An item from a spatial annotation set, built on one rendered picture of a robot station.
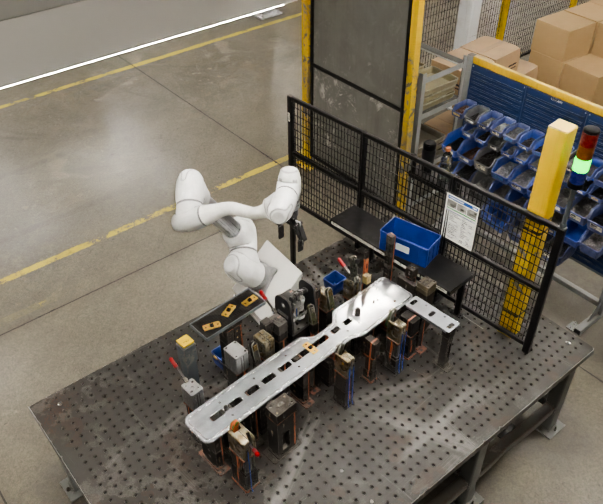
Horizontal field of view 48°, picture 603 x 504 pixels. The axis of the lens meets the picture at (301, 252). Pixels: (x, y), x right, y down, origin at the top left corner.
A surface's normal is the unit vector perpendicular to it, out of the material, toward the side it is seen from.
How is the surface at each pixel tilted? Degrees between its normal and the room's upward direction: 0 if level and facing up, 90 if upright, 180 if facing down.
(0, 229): 0
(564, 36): 90
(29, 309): 0
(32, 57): 90
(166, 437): 0
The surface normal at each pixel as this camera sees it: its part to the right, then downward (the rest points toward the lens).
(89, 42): 0.63, 0.49
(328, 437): 0.00, -0.77
